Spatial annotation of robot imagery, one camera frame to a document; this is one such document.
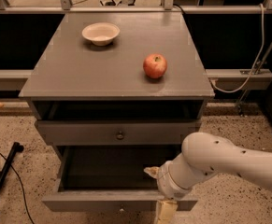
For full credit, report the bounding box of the white paper bowl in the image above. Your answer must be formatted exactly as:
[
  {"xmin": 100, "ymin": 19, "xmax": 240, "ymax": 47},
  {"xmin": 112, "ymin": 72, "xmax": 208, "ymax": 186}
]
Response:
[{"xmin": 81, "ymin": 22, "xmax": 120, "ymax": 47}]

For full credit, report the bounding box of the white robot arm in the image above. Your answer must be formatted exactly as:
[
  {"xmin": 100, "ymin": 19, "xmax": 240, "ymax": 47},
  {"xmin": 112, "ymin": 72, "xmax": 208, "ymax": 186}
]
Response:
[{"xmin": 144, "ymin": 132, "xmax": 272, "ymax": 224}]

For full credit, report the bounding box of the grey wooden drawer cabinet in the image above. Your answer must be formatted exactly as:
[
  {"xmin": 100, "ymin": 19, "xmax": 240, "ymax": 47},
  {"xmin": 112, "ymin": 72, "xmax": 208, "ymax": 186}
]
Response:
[{"xmin": 18, "ymin": 11, "xmax": 215, "ymax": 161}]

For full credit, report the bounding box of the red apple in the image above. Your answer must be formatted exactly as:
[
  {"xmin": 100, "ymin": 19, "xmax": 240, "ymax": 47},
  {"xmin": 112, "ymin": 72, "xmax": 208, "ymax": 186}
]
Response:
[{"xmin": 143, "ymin": 53, "xmax": 167, "ymax": 78}]

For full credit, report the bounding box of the grey top drawer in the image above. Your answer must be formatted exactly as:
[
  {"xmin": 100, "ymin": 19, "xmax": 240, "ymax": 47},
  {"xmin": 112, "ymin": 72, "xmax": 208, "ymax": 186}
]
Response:
[{"xmin": 36, "ymin": 120, "xmax": 201, "ymax": 146}]

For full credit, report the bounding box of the grey drawer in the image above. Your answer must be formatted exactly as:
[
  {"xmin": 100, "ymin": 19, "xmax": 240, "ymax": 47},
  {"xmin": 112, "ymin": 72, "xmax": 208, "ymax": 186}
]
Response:
[
  {"xmin": 41, "ymin": 145, "xmax": 199, "ymax": 213},
  {"xmin": 36, "ymin": 120, "xmax": 201, "ymax": 146}
]

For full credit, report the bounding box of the white cable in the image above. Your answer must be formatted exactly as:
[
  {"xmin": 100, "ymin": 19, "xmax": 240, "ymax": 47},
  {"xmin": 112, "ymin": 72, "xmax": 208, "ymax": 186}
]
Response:
[{"xmin": 209, "ymin": 3, "xmax": 265, "ymax": 94}]

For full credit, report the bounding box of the black floor cable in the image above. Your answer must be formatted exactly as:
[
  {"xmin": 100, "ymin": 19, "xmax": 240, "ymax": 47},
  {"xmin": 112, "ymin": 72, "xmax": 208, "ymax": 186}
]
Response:
[{"xmin": 0, "ymin": 141, "xmax": 36, "ymax": 224}]

